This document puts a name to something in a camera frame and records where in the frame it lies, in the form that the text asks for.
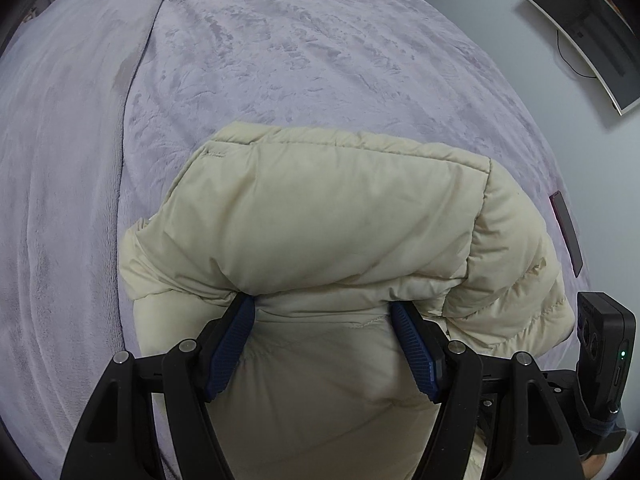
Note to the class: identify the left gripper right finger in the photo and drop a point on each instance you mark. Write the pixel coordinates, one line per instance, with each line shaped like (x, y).
(423, 344)

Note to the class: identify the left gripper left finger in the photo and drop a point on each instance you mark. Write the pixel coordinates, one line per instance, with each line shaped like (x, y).
(222, 341)

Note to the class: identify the cream quilted down jacket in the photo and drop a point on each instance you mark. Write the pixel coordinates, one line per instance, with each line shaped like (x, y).
(325, 228)

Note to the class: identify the person's right hand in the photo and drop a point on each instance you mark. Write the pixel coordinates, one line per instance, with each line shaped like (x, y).
(592, 465)

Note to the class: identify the red-cased smartphone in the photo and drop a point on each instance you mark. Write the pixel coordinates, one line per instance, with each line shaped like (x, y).
(566, 225)

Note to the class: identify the purple plush bed blanket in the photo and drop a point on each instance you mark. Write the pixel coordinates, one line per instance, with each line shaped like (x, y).
(102, 101)

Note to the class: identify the black camera box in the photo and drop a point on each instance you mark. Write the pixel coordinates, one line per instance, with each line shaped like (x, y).
(606, 331)

